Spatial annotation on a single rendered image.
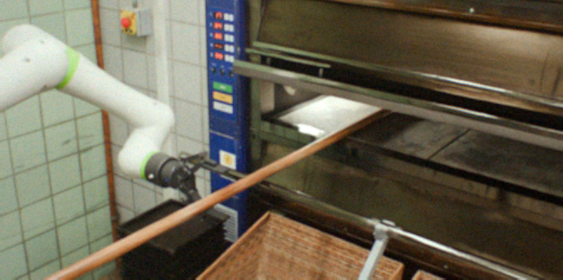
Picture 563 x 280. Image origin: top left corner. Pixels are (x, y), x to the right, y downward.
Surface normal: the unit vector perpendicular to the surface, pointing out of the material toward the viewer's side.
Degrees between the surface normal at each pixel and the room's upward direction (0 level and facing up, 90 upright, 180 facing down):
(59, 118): 90
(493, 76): 70
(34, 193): 90
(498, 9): 90
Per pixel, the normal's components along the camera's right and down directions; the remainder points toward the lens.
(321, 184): -0.57, -0.07
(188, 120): -0.61, 0.26
